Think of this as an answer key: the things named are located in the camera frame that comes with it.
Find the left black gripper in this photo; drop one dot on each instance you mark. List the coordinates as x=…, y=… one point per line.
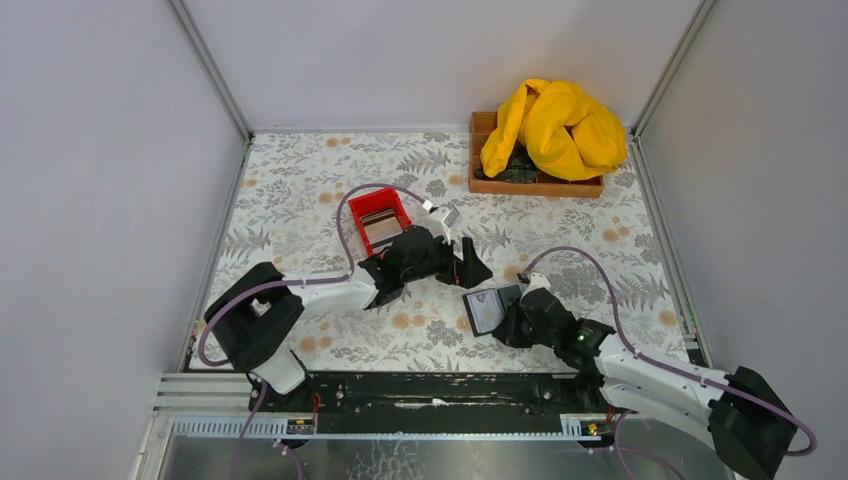
x=453, y=263

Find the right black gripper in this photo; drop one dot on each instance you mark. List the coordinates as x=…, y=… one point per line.
x=513, y=318

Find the black card holder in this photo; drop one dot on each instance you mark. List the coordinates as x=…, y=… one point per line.
x=507, y=294

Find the red plastic bin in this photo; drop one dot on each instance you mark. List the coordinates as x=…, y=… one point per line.
x=380, y=199

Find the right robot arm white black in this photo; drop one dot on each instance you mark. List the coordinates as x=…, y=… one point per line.
x=738, y=415

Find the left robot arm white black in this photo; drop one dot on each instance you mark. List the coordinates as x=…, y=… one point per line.
x=252, y=319

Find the dark green object in tray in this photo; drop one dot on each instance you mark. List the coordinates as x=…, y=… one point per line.
x=520, y=169

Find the wooden tray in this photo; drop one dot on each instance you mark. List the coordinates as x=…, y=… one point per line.
x=482, y=124

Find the yellow cloth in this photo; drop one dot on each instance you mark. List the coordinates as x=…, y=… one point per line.
x=566, y=132

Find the floral table mat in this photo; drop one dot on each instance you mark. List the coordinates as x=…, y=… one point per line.
x=601, y=255

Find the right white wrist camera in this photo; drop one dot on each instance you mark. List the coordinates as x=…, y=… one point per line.
x=535, y=281

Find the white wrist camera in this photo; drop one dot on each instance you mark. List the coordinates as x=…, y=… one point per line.
x=440, y=220
x=535, y=281

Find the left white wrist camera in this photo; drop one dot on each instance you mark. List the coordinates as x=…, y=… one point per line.
x=440, y=220

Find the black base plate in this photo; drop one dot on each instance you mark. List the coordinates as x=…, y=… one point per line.
x=439, y=403

